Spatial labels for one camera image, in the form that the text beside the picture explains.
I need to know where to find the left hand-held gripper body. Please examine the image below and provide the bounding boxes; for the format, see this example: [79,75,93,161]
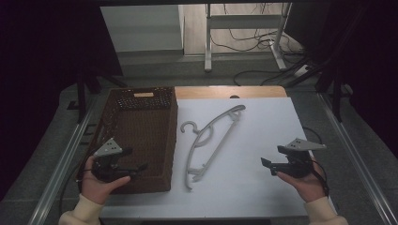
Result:
[91,138,130,184]

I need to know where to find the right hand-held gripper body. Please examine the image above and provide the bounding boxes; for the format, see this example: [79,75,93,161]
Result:
[276,138,328,179]

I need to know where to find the person's right hand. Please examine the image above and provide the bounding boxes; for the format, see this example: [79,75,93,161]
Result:
[276,159,327,203]

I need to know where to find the person's left hand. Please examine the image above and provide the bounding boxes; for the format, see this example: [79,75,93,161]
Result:
[80,155,131,206]

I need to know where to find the brown woven plastic basket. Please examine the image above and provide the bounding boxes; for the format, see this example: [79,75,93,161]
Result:
[81,86,179,195]

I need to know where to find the white sheet mat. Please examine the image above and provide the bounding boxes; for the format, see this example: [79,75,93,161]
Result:
[100,97,338,219]

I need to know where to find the grey plastic clothes hanger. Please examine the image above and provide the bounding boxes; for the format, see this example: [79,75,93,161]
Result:
[179,104,247,192]

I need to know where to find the black metal stand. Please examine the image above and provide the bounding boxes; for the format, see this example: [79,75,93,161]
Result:
[66,67,129,124]
[283,46,355,124]

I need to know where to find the white power strip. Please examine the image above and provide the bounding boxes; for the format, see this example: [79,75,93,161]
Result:
[293,64,312,78]

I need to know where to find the white panel board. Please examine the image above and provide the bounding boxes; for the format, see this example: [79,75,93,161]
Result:
[99,4,186,53]

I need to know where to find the right hand-held gripper black cable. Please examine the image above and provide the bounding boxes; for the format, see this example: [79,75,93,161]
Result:
[301,126,330,198]

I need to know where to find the aluminium rail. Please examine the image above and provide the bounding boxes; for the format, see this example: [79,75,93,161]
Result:
[316,92,398,225]
[27,93,101,225]

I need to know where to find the black floor cables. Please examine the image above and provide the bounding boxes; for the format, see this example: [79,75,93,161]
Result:
[208,3,317,87]

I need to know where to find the white metal desk frame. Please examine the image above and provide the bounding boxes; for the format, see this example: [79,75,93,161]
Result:
[204,2,294,73]

